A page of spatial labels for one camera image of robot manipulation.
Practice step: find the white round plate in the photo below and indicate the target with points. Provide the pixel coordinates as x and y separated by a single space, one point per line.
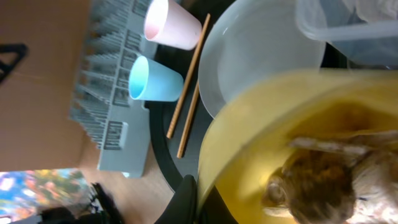
252 41

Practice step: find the food scraps pile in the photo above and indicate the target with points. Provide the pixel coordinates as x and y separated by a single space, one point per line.
346 179

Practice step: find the pink plastic cup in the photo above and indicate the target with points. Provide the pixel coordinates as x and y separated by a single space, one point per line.
168 23

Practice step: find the round black tray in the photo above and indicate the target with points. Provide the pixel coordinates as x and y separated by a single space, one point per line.
165 150

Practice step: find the clear plastic waste bin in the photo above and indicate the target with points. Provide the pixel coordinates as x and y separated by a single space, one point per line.
364 31

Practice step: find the yellow plastic bowl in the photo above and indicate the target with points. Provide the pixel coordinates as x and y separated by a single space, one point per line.
248 139

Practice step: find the light blue plastic cup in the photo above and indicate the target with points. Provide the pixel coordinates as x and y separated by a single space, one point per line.
152 81

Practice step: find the grey plastic dishwasher rack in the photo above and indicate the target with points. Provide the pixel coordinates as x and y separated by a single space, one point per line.
101 104

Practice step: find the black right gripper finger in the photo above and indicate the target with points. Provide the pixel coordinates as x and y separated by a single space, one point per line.
182 206

